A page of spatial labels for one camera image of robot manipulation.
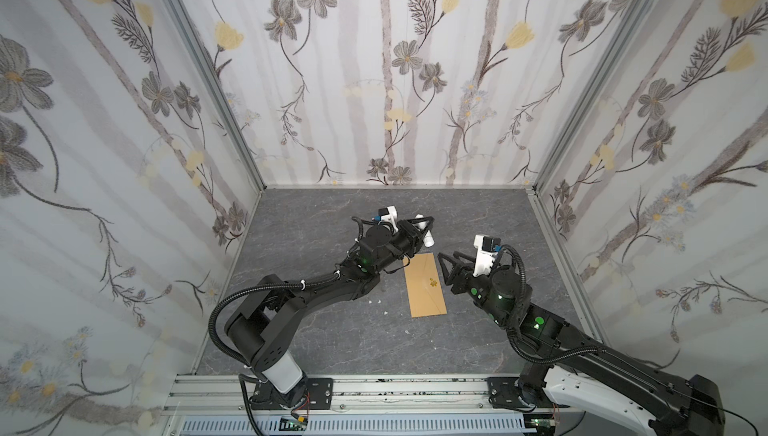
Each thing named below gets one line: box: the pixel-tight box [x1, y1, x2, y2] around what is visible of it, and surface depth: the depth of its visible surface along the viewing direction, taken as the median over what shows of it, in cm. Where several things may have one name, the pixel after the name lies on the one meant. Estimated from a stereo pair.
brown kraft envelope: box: [404, 252, 447, 318], surface depth 92 cm
